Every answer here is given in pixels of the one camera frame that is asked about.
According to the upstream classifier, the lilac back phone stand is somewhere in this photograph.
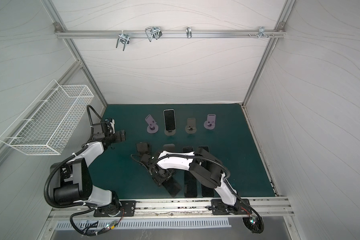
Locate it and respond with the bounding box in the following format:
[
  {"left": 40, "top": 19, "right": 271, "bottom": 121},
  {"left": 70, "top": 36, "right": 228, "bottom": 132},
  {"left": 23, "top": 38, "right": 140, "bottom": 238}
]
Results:
[{"left": 204, "top": 114, "right": 216, "bottom": 130}]

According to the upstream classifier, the white round phone stand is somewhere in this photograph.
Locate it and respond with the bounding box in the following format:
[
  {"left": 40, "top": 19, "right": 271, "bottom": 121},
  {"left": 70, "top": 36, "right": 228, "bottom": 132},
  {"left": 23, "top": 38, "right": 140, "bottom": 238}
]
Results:
[{"left": 164, "top": 130, "right": 176, "bottom": 136}]

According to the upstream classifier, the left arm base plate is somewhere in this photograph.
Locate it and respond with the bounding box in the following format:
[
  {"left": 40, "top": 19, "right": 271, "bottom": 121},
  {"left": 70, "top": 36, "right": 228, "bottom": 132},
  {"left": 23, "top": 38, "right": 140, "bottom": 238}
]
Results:
[{"left": 94, "top": 201, "right": 136, "bottom": 218}]

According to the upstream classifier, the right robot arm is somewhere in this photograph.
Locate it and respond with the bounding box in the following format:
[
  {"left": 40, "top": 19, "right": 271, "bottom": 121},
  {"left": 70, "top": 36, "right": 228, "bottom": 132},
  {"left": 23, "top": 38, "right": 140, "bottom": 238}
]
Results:
[{"left": 140, "top": 148, "right": 240, "bottom": 207}]

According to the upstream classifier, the small metal bracket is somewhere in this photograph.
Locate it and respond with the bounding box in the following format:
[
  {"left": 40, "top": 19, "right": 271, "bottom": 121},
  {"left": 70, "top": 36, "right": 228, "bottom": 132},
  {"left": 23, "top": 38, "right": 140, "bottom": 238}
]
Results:
[{"left": 186, "top": 27, "right": 192, "bottom": 39}]

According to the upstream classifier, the white wire basket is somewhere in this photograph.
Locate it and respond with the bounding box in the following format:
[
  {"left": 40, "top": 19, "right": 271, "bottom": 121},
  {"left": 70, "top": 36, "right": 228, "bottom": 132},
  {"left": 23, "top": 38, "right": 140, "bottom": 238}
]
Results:
[{"left": 0, "top": 80, "right": 94, "bottom": 156}]

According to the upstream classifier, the phone from lilac back stand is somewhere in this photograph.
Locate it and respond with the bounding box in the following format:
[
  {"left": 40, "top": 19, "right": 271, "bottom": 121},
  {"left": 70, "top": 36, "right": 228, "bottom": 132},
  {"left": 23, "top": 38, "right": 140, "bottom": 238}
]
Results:
[{"left": 184, "top": 171, "right": 198, "bottom": 198}]

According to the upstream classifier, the white slotted cable duct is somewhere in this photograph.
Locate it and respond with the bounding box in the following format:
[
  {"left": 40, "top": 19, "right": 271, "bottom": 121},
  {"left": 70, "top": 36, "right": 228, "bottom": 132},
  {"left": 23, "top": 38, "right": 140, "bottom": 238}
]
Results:
[{"left": 55, "top": 218, "right": 232, "bottom": 231}]

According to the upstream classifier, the aluminium front rail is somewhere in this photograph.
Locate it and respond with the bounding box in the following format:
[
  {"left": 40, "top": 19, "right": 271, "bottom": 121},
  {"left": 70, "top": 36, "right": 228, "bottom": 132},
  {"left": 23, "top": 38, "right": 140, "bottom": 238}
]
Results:
[{"left": 47, "top": 196, "right": 295, "bottom": 220}]

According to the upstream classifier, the metal clamp on crossbar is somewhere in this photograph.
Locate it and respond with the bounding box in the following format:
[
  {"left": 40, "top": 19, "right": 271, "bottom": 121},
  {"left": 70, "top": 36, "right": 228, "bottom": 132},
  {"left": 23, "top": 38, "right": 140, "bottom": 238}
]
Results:
[{"left": 116, "top": 32, "right": 130, "bottom": 51}]

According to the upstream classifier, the phone from lilac front stand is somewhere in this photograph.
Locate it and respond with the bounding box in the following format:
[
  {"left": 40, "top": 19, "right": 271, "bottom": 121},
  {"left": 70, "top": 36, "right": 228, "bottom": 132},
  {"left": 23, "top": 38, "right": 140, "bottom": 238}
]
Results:
[{"left": 198, "top": 146, "right": 210, "bottom": 153}]

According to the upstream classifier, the black phone stand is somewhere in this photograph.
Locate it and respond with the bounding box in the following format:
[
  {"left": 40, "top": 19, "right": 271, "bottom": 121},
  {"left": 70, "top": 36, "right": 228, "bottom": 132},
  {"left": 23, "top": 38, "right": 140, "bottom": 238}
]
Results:
[{"left": 136, "top": 142, "right": 152, "bottom": 164}]

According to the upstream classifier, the phone from lilac stand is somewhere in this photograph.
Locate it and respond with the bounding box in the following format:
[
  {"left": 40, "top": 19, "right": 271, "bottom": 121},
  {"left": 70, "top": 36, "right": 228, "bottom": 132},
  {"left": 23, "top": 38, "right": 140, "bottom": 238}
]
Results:
[
  {"left": 198, "top": 146, "right": 210, "bottom": 153},
  {"left": 184, "top": 171, "right": 198, "bottom": 198}
]

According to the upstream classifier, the wooden round phone stand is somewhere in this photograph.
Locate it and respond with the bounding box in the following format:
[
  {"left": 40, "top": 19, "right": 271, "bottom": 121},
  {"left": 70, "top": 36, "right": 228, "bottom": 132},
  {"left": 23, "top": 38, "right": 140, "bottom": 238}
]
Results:
[{"left": 163, "top": 144, "right": 176, "bottom": 153}]

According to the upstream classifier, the lilac front phone stand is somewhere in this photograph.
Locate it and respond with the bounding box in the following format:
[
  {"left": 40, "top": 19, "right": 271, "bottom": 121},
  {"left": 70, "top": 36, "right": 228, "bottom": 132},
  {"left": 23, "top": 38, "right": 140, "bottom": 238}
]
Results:
[{"left": 145, "top": 115, "right": 159, "bottom": 134}]

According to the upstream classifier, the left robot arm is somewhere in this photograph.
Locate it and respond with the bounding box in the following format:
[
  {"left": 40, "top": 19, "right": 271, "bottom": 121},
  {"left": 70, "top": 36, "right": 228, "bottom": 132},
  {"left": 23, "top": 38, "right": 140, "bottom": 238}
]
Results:
[{"left": 43, "top": 119, "right": 126, "bottom": 210}]

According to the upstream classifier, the metal bracket with bolts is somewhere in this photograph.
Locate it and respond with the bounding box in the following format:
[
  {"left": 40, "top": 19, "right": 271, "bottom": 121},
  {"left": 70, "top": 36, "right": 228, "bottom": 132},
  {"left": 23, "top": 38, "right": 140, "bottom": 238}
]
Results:
[{"left": 248, "top": 27, "right": 275, "bottom": 39}]

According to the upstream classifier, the metal u-bolt on crossbar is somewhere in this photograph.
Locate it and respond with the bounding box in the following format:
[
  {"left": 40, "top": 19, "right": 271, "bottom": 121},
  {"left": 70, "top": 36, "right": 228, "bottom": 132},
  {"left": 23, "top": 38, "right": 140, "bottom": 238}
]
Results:
[{"left": 145, "top": 26, "right": 163, "bottom": 42}]

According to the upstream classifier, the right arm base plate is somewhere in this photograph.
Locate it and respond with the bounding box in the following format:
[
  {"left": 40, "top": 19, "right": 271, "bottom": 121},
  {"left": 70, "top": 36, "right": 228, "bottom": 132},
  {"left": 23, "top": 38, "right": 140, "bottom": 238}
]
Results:
[{"left": 208, "top": 199, "right": 253, "bottom": 216}]

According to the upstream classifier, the phone from grey stand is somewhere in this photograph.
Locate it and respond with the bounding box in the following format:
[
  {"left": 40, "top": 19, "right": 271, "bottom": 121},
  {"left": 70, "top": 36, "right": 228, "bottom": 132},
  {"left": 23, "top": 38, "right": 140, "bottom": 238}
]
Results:
[{"left": 201, "top": 185, "right": 215, "bottom": 198}]

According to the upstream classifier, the grey round phone stand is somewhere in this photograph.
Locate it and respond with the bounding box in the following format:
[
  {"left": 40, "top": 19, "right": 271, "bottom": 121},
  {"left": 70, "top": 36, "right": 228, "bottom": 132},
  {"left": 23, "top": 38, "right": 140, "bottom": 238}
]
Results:
[{"left": 185, "top": 118, "right": 197, "bottom": 134}]

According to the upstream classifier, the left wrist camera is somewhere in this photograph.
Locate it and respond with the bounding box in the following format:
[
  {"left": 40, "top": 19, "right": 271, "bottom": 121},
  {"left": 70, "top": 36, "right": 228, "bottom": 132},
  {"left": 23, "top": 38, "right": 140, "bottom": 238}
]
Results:
[{"left": 105, "top": 118, "right": 115, "bottom": 134}]

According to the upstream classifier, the aluminium crossbar rail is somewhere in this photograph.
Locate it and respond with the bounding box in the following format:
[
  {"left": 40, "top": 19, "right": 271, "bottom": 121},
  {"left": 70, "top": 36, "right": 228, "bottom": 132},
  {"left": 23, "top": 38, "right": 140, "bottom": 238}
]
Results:
[{"left": 55, "top": 29, "right": 287, "bottom": 39}]

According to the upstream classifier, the lilac phone stand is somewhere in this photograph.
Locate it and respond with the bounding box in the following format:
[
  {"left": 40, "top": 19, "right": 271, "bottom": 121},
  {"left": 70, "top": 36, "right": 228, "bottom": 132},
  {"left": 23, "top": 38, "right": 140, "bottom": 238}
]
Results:
[
  {"left": 145, "top": 115, "right": 159, "bottom": 134},
  {"left": 204, "top": 114, "right": 216, "bottom": 130}
]

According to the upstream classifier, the green table mat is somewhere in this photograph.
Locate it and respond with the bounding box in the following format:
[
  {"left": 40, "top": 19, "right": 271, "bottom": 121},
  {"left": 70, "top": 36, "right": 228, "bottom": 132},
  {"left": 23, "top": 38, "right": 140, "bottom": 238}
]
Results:
[{"left": 89, "top": 104, "right": 275, "bottom": 199}]

